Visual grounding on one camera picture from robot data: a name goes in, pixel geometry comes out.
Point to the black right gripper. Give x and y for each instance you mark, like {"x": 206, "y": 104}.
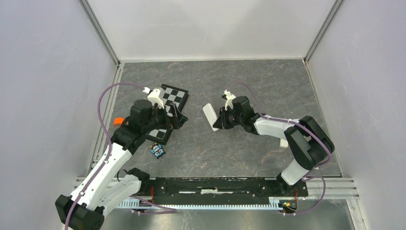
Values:
{"x": 221, "y": 122}

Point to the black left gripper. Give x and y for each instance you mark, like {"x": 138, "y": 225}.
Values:
{"x": 177, "y": 120}

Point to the white remote control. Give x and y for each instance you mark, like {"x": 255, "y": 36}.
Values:
{"x": 210, "y": 115}

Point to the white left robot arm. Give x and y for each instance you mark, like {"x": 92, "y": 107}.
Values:
{"x": 91, "y": 202}

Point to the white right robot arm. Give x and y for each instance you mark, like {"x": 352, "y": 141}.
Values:
{"x": 308, "y": 142}

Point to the black white chessboard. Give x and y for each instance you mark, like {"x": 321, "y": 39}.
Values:
{"x": 173, "y": 95}

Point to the blue owl eraser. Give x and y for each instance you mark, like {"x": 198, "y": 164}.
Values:
{"x": 157, "y": 150}

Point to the orange tape roll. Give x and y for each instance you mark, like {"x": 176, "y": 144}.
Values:
{"x": 118, "y": 121}

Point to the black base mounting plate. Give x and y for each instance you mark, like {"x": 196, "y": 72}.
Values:
{"x": 218, "y": 190}

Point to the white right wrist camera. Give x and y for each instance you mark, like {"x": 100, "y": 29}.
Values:
{"x": 228, "y": 97}

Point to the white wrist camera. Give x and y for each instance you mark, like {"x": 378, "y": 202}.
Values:
{"x": 228, "y": 97}
{"x": 155, "y": 96}

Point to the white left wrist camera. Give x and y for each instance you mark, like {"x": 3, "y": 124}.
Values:
{"x": 155, "y": 96}

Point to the white slotted cable duct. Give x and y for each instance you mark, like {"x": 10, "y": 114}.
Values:
{"x": 133, "y": 203}

